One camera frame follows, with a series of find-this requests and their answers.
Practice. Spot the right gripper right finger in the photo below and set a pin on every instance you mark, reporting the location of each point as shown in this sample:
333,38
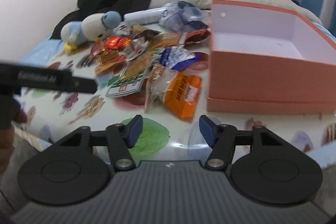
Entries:
221,138

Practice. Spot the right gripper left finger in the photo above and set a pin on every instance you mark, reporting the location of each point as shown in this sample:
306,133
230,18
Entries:
120,138

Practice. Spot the blue white snack bag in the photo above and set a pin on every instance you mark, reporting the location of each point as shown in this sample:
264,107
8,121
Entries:
176,58

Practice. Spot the person's left hand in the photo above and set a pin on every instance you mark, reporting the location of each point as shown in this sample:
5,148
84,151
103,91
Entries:
10,112

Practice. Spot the green white snack packet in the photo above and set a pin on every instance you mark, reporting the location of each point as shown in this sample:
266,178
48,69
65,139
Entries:
132,78

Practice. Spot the fruit print bed sheet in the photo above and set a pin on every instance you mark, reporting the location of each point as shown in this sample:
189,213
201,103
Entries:
51,115

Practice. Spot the orange snack packet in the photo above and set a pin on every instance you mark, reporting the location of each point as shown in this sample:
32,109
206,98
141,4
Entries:
182,93

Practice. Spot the pink cardboard box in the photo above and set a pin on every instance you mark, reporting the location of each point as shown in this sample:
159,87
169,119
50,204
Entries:
268,60

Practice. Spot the shiny red foil packet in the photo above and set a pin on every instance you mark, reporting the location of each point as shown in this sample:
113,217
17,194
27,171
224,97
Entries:
117,43

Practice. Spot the blue white penguin plush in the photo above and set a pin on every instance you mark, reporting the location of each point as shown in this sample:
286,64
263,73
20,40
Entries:
94,27

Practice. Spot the red brown snack packet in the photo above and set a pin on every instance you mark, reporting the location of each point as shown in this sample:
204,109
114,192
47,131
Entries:
196,36

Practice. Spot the brown fried snack packet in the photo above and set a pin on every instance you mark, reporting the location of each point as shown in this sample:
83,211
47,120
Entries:
164,41

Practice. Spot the white tube package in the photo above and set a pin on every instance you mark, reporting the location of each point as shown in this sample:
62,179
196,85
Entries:
143,17

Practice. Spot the clear blue plastic bag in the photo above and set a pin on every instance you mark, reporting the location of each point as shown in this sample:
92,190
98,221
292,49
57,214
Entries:
182,17

